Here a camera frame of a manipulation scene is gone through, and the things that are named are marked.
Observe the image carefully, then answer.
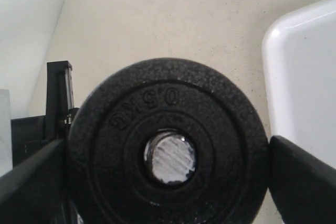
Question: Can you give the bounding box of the black weight plate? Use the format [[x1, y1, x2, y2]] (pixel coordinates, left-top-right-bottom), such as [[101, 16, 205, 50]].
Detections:
[[67, 58, 269, 223]]

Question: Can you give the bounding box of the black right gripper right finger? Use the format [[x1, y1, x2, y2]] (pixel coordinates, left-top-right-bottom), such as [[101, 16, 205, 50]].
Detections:
[[269, 136, 335, 223]]

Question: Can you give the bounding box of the chrome dumbbell bar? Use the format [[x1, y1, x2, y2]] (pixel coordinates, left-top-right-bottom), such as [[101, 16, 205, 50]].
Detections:
[[143, 131, 197, 185]]

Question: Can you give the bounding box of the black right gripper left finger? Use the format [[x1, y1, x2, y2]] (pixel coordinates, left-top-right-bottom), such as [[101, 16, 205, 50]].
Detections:
[[1, 140, 69, 223]]

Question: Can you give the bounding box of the white plastic tray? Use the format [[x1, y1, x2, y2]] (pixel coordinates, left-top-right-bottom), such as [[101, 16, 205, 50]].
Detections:
[[262, 0, 335, 167]]

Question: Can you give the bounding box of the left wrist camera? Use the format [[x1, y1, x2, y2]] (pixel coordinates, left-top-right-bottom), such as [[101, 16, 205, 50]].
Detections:
[[9, 61, 78, 167]]

